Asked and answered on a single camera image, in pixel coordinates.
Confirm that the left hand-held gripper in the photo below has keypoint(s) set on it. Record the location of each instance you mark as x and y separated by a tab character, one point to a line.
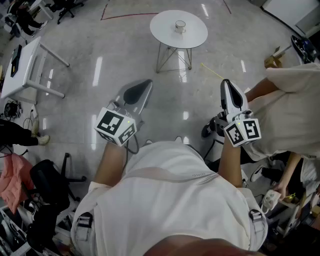
111	125

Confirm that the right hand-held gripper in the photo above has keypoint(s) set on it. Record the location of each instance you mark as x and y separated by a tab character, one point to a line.
247	132

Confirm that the white cup with dark rim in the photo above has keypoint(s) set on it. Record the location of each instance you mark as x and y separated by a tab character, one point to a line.
180	27

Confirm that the person's left forearm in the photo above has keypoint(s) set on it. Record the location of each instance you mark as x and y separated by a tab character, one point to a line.
110	165

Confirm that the person's right forearm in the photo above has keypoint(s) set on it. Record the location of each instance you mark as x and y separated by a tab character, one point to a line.
230	165

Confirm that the person's right shoe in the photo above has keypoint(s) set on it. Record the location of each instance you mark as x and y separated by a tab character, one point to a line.
207	127

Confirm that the cardboard box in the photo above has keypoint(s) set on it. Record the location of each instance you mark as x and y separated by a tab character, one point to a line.
273	60

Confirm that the round white side table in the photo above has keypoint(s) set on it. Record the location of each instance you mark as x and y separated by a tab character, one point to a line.
192	35

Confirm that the white game controller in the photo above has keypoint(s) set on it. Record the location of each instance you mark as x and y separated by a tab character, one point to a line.
271	198

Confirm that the white rectangular desk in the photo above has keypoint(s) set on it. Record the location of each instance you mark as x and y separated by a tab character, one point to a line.
27	65

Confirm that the black office chair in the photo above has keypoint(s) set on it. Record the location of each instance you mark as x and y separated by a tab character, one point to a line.
48	182
66	8

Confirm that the person's white shirt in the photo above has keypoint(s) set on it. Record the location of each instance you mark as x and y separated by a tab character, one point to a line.
170	212

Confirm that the black device on desk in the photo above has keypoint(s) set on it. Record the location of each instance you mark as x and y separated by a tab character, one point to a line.
16	60

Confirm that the pink jacket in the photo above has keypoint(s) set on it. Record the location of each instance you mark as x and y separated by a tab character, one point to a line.
13	180

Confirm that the person's chin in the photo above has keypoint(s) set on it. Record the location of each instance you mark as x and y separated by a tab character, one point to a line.
200	247

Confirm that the white storage rack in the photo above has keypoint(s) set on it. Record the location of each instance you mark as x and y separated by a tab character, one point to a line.
11	232

